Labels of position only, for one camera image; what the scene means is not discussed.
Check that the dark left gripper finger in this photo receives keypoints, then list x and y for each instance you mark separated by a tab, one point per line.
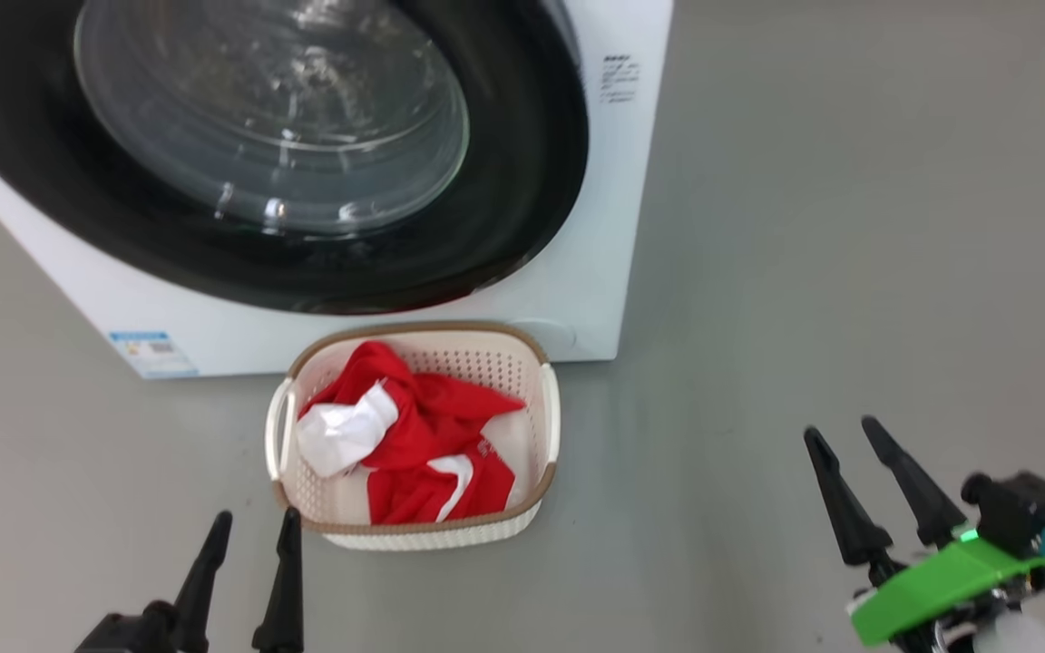
200	580
282	589

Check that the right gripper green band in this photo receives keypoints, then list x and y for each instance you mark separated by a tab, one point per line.
949	589

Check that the red and white garment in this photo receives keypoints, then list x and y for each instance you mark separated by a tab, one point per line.
432	435

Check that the cream perforated laundry basket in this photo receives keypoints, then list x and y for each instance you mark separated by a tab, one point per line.
432	535

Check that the white front-load washing machine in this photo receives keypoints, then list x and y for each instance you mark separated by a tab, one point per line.
613	227

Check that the blue energy label sticker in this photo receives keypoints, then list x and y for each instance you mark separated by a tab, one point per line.
153	355

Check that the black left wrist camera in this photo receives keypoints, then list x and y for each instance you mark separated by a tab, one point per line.
123	632

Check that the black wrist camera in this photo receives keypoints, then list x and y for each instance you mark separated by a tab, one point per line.
123	632
1021	512

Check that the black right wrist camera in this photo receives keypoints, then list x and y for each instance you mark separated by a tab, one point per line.
1021	512

